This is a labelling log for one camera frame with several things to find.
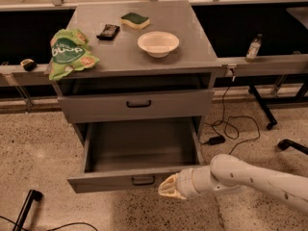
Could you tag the black chair leg right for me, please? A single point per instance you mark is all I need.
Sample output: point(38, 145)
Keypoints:
point(284, 144)

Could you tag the small clear bottle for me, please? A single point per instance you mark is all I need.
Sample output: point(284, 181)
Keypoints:
point(254, 48)

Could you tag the black yellow tape measure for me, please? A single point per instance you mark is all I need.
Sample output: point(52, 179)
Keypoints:
point(28, 64)

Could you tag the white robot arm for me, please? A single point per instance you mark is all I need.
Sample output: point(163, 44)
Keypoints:
point(228, 174)

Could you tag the black stand leg left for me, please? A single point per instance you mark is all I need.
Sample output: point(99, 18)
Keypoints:
point(32, 196)

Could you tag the green yellow sponge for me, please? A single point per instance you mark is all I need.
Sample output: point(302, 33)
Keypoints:
point(135, 20)

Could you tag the white bowl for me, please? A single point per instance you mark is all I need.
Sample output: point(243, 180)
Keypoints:
point(158, 44)

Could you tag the grey side rail shelf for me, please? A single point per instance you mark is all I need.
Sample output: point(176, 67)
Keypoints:
point(15, 75)

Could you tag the black snack packet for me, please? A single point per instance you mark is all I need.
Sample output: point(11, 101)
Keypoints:
point(109, 32)

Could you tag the black power adapter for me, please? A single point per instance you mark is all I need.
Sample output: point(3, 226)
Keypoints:
point(216, 140)

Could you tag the grey drawer cabinet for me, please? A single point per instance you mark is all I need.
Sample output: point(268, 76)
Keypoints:
point(175, 17)

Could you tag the black table leg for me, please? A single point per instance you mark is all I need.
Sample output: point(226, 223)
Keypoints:
point(263, 105)

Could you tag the green chip bag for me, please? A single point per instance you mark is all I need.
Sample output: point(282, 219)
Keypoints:
point(70, 52)

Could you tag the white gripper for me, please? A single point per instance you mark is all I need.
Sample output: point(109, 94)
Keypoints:
point(185, 186)

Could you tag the grey drawer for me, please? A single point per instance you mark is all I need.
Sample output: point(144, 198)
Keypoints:
point(135, 154)
point(132, 106)

